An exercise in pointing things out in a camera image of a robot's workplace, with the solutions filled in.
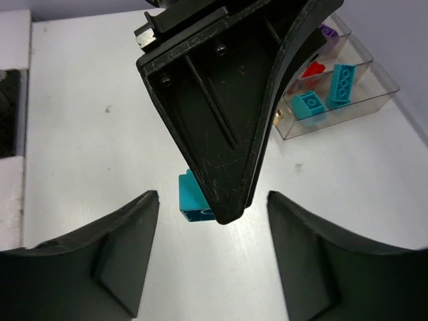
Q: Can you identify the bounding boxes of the purple printed lego brick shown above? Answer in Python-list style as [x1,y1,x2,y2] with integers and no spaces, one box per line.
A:
[319,23,338,53]

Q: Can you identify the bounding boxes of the red curved lego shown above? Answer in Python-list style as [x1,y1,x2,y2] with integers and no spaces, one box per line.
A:
[301,62,326,78]

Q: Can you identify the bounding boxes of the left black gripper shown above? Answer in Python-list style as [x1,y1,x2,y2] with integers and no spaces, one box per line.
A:
[134,1,342,225]

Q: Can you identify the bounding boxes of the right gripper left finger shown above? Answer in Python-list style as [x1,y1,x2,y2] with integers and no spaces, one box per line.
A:
[1,191,159,320]

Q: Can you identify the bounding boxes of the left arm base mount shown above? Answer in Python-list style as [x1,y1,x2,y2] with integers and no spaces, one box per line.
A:
[1,69,29,158]

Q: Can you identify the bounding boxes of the small teal lego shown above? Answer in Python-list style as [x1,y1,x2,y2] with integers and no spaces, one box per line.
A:
[178,169,215,222]

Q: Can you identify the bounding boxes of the teal lego brick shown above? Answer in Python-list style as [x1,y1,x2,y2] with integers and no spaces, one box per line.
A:
[326,64,356,110]

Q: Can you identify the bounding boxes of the teal rounded lego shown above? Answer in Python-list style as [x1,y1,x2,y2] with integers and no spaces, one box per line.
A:
[291,91,327,127]

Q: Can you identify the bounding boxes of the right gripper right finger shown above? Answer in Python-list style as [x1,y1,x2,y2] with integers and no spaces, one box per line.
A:
[267,191,427,320]

